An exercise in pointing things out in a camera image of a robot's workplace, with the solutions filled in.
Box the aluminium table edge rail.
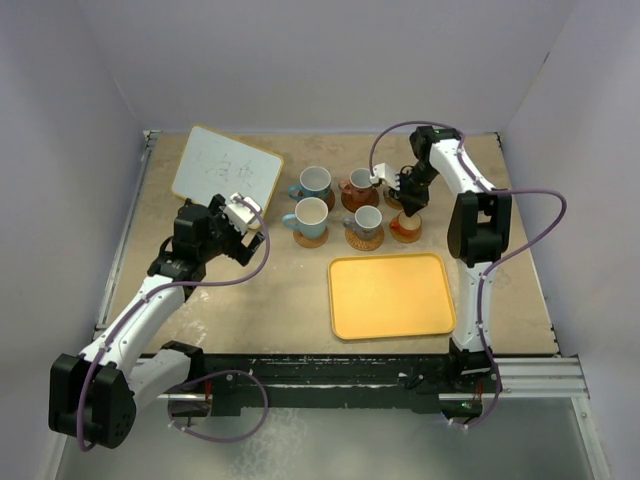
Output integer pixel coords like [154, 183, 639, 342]
[94, 129, 163, 333]

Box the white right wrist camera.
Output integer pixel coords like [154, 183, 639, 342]
[370, 163, 400, 190]

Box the small grey cup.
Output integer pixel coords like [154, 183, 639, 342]
[383, 183, 398, 201]

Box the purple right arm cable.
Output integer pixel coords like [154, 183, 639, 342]
[368, 120, 570, 432]

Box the dark brown wooden coaster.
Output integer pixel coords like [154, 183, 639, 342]
[341, 189, 379, 212]
[290, 188, 335, 211]

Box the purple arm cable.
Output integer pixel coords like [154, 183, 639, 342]
[368, 120, 570, 432]
[78, 195, 272, 452]

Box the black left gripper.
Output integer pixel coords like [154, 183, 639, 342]
[198, 195, 262, 265]

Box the orange white mug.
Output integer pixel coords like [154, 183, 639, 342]
[338, 168, 373, 201]

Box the light wooden round coaster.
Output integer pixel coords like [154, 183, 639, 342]
[390, 229, 422, 244]

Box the yellow framed whiteboard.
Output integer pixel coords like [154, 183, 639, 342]
[171, 125, 284, 210]

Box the large light blue mug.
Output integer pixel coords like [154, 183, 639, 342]
[282, 197, 329, 240]

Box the black aluminium robot base frame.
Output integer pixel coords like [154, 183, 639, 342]
[58, 339, 591, 431]

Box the small orange cup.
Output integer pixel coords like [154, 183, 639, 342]
[389, 212, 422, 235]

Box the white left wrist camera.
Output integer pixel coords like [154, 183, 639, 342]
[223, 192, 263, 234]

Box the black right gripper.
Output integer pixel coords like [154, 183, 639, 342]
[389, 162, 439, 217]

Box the small woven rattan coaster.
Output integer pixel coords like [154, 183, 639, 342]
[293, 228, 329, 249]

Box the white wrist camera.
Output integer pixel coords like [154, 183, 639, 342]
[370, 163, 400, 190]
[223, 192, 263, 234]

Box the blue patterned mug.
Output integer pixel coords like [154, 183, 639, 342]
[288, 166, 332, 201]

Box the yellow plastic tray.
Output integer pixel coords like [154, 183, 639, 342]
[328, 253, 456, 341]

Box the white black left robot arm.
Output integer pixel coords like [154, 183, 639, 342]
[48, 193, 270, 452]

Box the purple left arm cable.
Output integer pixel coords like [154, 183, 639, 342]
[78, 195, 272, 452]

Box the large woven rattan coaster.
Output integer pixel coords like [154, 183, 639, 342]
[345, 227, 385, 252]

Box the grey blue mug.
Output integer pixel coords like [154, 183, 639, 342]
[342, 205, 383, 241]

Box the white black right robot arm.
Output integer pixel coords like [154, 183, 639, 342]
[392, 122, 512, 391]

